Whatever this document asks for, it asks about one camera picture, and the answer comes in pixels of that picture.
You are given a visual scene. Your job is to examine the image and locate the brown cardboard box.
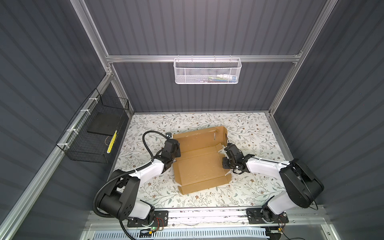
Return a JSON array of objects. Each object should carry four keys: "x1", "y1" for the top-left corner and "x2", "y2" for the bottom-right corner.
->
[{"x1": 173, "y1": 126, "x2": 232, "y2": 195}]

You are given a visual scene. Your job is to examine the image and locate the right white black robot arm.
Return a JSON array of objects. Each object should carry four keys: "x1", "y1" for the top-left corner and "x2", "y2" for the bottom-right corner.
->
[{"x1": 223, "y1": 143, "x2": 325, "y2": 223}]

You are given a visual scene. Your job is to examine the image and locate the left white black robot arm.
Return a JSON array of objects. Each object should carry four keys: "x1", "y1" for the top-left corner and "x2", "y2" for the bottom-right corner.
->
[{"x1": 92, "y1": 139, "x2": 181, "y2": 224}]

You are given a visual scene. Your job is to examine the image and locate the yellow green striped tool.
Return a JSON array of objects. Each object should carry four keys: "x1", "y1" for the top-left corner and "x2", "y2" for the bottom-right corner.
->
[{"x1": 107, "y1": 131, "x2": 118, "y2": 154}]

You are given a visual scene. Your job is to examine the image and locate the black foam pad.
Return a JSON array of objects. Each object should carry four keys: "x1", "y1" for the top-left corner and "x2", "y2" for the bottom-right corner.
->
[{"x1": 87, "y1": 112, "x2": 120, "y2": 137}]

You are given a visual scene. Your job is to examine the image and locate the markers in white basket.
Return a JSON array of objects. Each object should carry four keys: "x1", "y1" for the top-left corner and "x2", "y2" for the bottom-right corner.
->
[{"x1": 200, "y1": 74, "x2": 238, "y2": 84}]

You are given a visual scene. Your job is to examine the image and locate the left black corrugated cable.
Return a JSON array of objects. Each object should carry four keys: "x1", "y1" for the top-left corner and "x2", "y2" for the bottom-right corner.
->
[{"x1": 92, "y1": 130, "x2": 170, "y2": 240}]

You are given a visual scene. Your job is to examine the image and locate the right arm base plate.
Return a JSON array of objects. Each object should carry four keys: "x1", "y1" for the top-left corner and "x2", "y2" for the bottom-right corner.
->
[{"x1": 246, "y1": 208, "x2": 289, "y2": 224}]

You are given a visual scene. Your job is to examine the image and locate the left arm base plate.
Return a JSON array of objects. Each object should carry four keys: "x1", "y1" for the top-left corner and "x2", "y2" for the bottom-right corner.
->
[{"x1": 127, "y1": 210, "x2": 169, "y2": 228}]

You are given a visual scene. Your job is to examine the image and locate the white perforated cable tray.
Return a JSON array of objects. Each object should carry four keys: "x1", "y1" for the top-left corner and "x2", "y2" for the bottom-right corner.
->
[{"x1": 89, "y1": 227, "x2": 271, "y2": 240}]

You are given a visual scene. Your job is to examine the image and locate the white wire mesh basket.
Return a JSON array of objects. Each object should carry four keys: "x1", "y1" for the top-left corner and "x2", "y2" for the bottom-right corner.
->
[{"x1": 173, "y1": 58, "x2": 242, "y2": 85}]

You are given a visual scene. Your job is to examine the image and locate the black wire basket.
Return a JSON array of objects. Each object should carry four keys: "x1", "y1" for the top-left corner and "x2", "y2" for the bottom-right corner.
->
[{"x1": 57, "y1": 90, "x2": 130, "y2": 164}]

